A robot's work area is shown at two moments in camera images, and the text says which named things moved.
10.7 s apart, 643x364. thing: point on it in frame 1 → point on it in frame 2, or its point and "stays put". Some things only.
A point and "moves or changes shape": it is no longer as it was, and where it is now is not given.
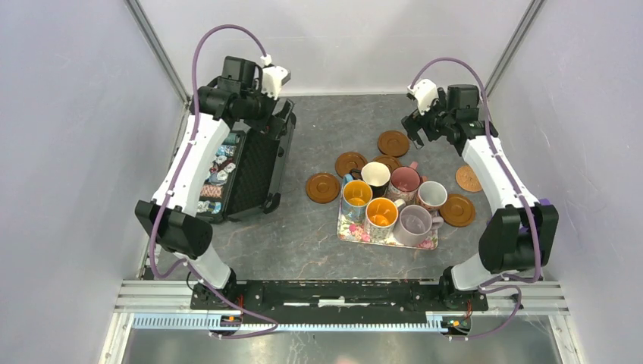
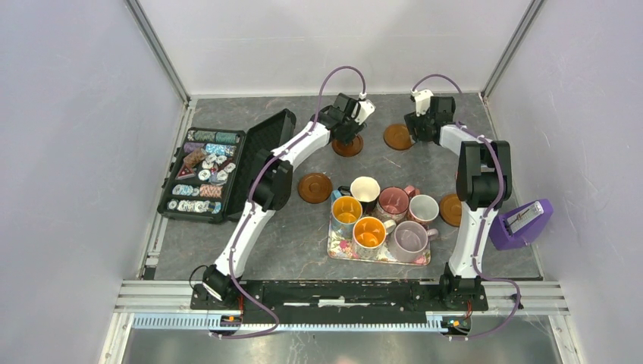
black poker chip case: x=246 y=174 stays put
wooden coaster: x=347 y=161 → x=350 y=149
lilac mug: x=414 y=225 → x=408 y=241
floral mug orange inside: x=381 y=215 → x=369 y=237
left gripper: x=256 y=91 → x=356 y=129
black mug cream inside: x=377 y=174 → x=366 y=189
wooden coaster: x=393 y=143 moves or changes shape
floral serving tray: x=359 y=232 → x=343 y=249
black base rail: x=365 y=302 stays put
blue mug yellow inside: x=355 y=196 → x=346 y=211
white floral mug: x=431 y=195 → x=423 y=208
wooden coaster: x=458 y=211 stays put
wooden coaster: x=322 y=187 moves or changes shape
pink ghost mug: x=404 y=183 → x=393 y=203
